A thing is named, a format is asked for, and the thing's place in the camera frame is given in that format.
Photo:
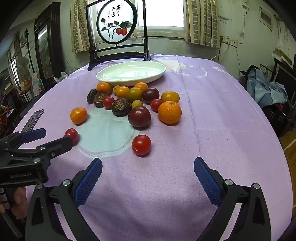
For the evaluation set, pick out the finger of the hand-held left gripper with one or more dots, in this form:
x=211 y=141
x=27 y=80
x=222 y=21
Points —
x=33 y=134
x=59 y=144

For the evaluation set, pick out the smartphone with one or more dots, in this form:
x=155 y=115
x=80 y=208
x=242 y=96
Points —
x=34 y=119

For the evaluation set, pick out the white plastic bag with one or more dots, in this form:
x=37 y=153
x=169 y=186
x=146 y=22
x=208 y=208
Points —
x=61 y=77

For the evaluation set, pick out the large orange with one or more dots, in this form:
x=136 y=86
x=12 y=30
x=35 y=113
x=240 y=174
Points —
x=169 y=112

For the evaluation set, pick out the window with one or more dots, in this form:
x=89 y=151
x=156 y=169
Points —
x=161 y=14

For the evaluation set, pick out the small dark purple tomato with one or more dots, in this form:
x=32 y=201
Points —
x=150 y=95

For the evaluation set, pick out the wall vent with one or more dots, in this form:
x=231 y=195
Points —
x=266 y=18

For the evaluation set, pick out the white oval plate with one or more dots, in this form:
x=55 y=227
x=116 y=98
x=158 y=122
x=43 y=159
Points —
x=131 y=73

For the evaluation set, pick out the greenish yellow mandarin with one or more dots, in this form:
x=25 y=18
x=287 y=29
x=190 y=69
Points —
x=134 y=95

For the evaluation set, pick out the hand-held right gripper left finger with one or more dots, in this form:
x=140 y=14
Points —
x=89 y=183

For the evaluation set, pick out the purple printed tablecloth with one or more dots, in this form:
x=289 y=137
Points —
x=208 y=129

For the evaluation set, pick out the dark wooden framed mirror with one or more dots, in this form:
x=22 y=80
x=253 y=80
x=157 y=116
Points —
x=47 y=46

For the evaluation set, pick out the person's left hand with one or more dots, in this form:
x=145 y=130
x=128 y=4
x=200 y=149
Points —
x=19 y=200

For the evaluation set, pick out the yellowish orange mandarin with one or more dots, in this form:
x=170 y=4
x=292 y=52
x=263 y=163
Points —
x=170 y=96

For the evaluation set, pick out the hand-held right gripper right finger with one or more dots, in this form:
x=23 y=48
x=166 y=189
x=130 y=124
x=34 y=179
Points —
x=207 y=183

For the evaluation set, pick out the black framed painted table screen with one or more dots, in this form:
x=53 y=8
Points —
x=116 y=49

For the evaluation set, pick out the white wall socket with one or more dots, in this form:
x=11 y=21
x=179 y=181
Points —
x=229 y=41

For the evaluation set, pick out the small orange mandarin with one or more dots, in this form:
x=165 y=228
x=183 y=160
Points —
x=141 y=86
x=104 y=88
x=79 y=115
x=122 y=92

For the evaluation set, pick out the black framed board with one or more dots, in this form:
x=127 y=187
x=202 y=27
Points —
x=285 y=78

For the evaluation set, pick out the small yellow-green fruit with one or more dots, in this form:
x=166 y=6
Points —
x=137 y=103

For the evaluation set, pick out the small yellow fruit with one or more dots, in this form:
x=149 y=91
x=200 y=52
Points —
x=116 y=89

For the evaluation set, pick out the blue cloth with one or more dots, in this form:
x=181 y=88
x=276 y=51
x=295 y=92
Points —
x=268 y=89

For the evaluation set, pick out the checked beige curtain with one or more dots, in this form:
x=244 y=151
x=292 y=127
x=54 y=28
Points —
x=202 y=20
x=79 y=25

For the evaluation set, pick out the dark brown passion fruit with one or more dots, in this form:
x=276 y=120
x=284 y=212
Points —
x=91 y=95
x=99 y=100
x=120 y=107

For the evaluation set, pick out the red cherry tomato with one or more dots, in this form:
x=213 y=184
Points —
x=156 y=104
x=72 y=134
x=108 y=102
x=141 y=144

